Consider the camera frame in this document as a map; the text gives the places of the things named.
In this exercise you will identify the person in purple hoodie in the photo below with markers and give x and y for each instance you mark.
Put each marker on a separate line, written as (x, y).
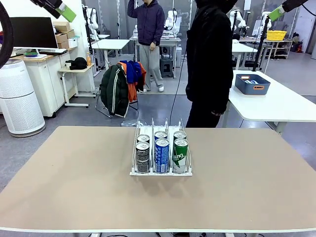
(150, 22)

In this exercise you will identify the person in black jacket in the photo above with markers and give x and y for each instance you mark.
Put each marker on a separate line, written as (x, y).
(209, 61)

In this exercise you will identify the white cabinet desk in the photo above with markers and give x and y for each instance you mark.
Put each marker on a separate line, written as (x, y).
(49, 81)

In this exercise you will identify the black tripod stand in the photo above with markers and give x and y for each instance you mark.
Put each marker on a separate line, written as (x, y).
(261, 44)

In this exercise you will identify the white background table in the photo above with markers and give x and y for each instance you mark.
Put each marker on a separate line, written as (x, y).
(111, 44)
(244, 48)

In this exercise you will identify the green bowl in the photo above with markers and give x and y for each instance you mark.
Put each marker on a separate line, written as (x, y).
(30, 54)

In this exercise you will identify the white air purifier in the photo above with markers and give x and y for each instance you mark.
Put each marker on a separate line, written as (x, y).
(19, 98)

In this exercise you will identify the orange jacket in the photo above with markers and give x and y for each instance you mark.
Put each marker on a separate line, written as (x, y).
(133, 93)

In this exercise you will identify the person's right forearm black sleeve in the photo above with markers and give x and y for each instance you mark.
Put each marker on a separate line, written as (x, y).
(223, 98)

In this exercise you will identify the white box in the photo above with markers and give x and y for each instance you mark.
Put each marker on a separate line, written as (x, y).
(72, 42)

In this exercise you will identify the grey background workstation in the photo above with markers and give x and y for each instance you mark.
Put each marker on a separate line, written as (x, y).
(172, 39)

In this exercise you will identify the orange bottle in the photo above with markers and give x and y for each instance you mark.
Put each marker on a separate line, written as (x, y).
(88, 60)

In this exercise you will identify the black Pepsi can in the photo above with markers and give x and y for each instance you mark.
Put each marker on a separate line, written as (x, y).
(143, 137)
(142, 158)

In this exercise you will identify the clear plastic bag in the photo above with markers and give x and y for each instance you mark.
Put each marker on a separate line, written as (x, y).
(128, 122)

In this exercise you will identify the grey plastic stool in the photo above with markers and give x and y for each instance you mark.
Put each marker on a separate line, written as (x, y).
(167, 67)

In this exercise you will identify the large white table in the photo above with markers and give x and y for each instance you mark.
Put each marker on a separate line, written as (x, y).
(271, 106)

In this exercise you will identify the black computer monitor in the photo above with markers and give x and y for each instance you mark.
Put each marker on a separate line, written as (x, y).
(32, 32)

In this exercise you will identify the green white beverage can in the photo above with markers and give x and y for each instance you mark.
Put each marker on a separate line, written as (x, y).
(180, 158)
(179, 134)

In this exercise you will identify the red fire extinguisher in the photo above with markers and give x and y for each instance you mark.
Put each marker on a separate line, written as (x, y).
(299, 47)

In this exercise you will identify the black keyboard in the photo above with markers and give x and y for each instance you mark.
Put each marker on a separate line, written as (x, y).
(53, 51)

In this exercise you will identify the blue Pocari Sweat can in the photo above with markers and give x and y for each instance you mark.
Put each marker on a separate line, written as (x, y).
(161, 158)
(160, 134)

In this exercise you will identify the yellow plastic basket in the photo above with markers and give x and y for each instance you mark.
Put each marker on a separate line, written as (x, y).
(276, 35)

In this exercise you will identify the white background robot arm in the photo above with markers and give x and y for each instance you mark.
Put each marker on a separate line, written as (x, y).
(171, 21)
(266, 17)
(240, 22)
(92, 19)

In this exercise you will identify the small white side table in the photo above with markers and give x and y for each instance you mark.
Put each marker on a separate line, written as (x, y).
(76, 69)

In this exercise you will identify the metal folding chair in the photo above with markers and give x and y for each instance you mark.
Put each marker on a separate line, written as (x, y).
(103, 112)

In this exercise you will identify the wooden shelf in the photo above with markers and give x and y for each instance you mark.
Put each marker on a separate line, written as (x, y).
(284, 49)

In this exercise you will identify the blue jacket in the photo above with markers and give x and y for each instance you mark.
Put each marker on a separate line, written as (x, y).
(134, 71)

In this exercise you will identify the black hat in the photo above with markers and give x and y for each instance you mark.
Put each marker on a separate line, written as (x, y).
(77, 63)

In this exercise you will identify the brown cardboard box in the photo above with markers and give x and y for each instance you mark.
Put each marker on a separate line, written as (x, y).
(61, 38)
(70, 34)
(63, 45)
(61, 26)

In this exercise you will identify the person's right hand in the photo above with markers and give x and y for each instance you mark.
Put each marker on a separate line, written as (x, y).
(217, 113)

